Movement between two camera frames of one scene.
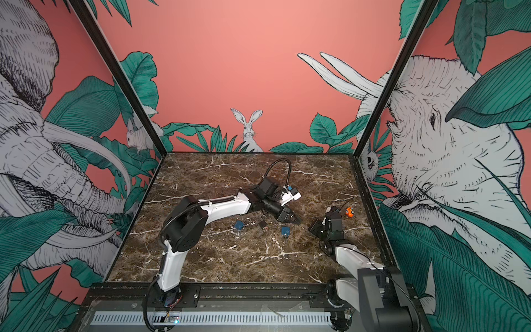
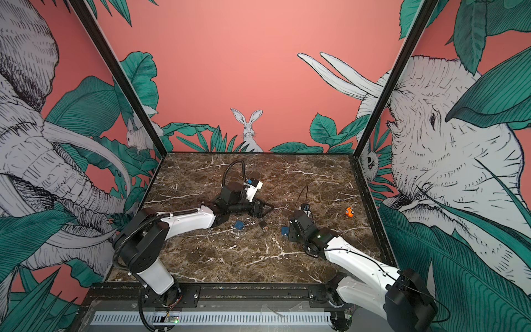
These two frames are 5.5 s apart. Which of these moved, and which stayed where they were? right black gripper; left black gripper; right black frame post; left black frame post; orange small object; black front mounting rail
Moved: left black gripper; right black gripper
Stayed: left black frame post; right black frame post; black front mounting rail; orange small object
